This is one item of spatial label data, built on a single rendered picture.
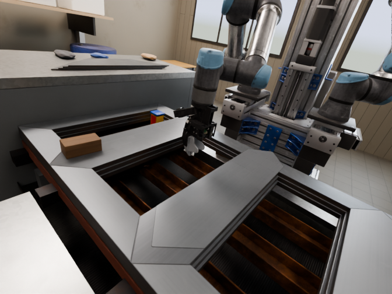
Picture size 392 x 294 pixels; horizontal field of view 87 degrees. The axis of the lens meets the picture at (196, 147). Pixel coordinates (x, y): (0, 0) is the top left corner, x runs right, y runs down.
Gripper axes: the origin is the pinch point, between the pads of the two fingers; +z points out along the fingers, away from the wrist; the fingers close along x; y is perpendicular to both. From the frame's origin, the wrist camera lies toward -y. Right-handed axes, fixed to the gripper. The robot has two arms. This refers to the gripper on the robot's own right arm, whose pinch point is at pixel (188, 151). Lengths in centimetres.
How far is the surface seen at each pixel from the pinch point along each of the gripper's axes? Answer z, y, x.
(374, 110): 25, 63, 385
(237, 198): 5.6, 23.5, -0.9
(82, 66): -14, -73, -4
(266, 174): 5.7, 24.2, 21.4
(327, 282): 8, 53, -6
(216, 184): 5.6, 14.6, -0.5
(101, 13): -38, -267, 112
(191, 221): 5.6, 19.5, -19.2
